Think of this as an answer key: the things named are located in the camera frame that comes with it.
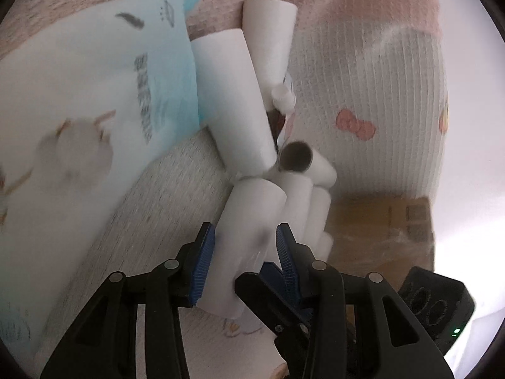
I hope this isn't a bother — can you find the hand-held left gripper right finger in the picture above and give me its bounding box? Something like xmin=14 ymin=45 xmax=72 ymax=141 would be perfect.
xmin=275 ymin=223 xmax=454 ymax=379

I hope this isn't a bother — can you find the white paper tube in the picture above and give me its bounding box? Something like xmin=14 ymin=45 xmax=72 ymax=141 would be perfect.
xmin=197 ymin=177 xmax=287 ymax=318

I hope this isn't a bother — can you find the pile of white tubes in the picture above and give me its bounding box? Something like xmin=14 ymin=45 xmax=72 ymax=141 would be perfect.
xmin=191 ymin=0 xmax=338 ymax=261

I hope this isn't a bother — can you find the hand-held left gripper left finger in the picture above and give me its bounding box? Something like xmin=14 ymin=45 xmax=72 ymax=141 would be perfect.
xmin=39 ymin=222 xmax=217 ymax=379

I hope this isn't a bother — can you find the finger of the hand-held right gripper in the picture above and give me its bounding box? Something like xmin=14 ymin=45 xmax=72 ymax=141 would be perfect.
xmin=235 ymin=262 xmax=312 ymax=379

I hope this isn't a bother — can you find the small pouch with white cap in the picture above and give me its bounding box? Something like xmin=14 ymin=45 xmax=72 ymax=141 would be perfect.
xmin=264 ymin=73 xmax=297 ymax=151

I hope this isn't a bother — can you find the white printed quilt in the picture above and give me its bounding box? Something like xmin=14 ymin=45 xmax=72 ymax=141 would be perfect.
xmin=35 ymin=12 xmax=452 ymax=379

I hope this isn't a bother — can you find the white and blue tissue pack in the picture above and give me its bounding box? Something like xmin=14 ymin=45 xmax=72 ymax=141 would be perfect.
xmin=0 ymin=0 xmax=204 ymax=364

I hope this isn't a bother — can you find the brown cardboard box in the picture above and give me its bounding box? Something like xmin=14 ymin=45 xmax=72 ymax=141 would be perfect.
xmin=327 ymin=195 xmax=437 ymax=324

